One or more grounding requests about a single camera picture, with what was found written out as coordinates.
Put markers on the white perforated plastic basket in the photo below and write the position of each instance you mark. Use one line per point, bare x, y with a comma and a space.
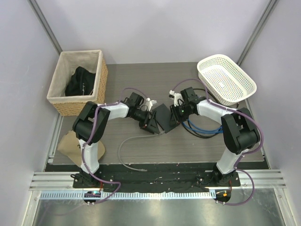
228, 83

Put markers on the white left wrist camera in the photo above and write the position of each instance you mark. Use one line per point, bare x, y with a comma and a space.
149, 103

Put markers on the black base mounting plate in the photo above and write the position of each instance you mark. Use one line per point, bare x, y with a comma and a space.
154, 181

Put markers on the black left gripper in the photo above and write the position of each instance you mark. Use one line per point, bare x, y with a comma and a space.
150, 125

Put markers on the aluminium rail frame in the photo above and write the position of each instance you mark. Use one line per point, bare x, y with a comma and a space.
257, 178

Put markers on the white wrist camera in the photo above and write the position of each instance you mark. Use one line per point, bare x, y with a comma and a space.
149, 103
177, 98

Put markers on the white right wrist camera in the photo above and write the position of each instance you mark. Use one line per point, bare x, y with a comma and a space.
177, 98

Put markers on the white slotted cable duct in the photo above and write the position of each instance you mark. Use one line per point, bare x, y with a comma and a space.
93, 195

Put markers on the wicker basket with liner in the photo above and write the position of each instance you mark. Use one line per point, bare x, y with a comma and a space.
94, 62

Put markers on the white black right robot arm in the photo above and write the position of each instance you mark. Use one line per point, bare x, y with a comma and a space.
240, 133

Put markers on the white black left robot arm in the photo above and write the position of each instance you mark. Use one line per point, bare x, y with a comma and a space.
90, 125

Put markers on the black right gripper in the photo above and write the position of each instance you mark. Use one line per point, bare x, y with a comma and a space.
176, 117

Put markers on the dark grey network switch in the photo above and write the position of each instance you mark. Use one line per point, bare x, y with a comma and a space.
165, 118

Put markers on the black cloth in basket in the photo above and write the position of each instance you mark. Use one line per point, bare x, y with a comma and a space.
81, 83

